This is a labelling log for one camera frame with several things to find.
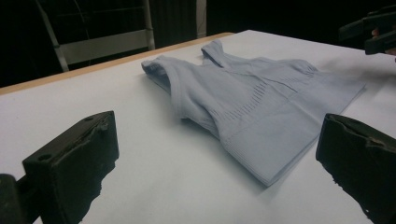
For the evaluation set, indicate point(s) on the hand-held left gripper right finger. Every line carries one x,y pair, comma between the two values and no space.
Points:
358,155

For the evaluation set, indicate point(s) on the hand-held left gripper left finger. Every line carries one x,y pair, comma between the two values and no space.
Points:
71,161

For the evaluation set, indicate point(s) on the light blue knit tank top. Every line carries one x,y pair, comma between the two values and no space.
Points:
249,105

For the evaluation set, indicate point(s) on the dark curtain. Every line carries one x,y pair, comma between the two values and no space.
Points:
172,20

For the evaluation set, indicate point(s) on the grey metal stand frame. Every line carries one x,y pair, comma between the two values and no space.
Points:
102,46

